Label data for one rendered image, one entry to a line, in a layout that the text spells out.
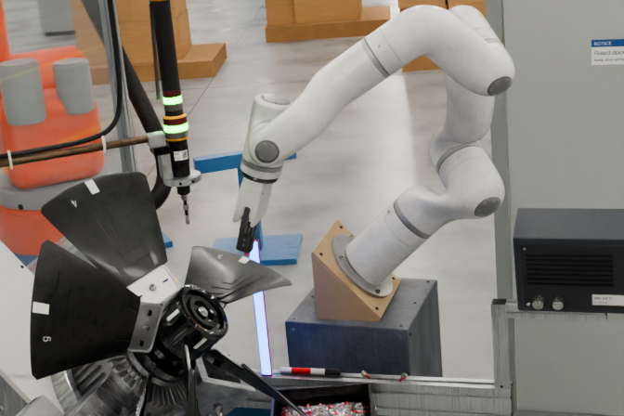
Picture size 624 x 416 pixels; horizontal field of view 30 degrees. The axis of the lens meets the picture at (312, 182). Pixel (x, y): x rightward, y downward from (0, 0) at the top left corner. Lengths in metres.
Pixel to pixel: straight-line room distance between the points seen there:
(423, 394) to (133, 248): 0.77
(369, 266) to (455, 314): 2.27
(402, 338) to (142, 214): 0.75
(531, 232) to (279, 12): 9.15
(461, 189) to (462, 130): 0.16
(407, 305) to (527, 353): 1.39
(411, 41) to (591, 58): 1.61
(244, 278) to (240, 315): 2.78
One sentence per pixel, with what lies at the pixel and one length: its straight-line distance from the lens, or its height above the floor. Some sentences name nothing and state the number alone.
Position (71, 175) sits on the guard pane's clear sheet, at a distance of 3.33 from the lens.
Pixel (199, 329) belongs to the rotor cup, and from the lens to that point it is 2.10.
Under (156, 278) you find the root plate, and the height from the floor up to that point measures 1.27.
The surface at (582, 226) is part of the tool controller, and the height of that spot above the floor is 1.24.
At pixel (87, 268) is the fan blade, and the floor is 1.37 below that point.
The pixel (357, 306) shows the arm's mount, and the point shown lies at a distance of 2.73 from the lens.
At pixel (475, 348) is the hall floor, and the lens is 4.70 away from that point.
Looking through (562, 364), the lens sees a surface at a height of 0.19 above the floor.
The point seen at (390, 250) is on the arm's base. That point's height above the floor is 1.09.
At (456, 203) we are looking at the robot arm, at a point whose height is 1.22.
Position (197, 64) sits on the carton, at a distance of 10.01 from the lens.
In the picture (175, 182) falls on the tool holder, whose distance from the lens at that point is 2.14.
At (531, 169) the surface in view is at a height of 0.89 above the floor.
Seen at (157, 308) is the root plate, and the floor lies 1.25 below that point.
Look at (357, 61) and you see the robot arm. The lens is 2.25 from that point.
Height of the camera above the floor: 2.07
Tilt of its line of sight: 18 degrees down
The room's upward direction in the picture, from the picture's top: 5 degrees counter-clockwise
